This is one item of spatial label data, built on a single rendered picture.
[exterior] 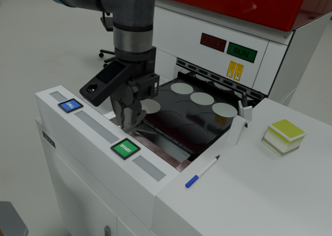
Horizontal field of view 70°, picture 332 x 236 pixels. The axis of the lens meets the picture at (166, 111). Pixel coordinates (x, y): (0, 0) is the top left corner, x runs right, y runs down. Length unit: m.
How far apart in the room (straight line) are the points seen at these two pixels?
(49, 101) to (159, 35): 0.63
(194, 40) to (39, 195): 1.37
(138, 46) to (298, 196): 0.49
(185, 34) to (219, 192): 0.74
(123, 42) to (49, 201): 1.45
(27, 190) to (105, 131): 1.24
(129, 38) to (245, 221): 0.42
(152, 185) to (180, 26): 0.76
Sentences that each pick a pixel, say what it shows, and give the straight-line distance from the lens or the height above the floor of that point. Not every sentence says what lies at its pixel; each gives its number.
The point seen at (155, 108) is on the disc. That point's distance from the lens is 0.89.
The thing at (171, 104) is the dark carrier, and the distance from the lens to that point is 0.92.
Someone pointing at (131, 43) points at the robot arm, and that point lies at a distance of 0.45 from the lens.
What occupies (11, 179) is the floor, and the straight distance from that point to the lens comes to 1.97.
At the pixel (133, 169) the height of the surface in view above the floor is 0.96.
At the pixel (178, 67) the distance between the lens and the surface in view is 1.16.
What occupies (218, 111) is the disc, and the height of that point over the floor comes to 0.90.
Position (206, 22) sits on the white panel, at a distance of 1.04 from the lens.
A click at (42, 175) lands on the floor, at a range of 1.92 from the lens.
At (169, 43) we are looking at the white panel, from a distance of 1.17.
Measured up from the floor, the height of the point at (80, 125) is 0.96.
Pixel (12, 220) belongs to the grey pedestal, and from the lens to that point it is 0.73.
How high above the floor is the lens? 1.40
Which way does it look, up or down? 35 degrees down
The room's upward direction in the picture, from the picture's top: 7 degrees clockwise
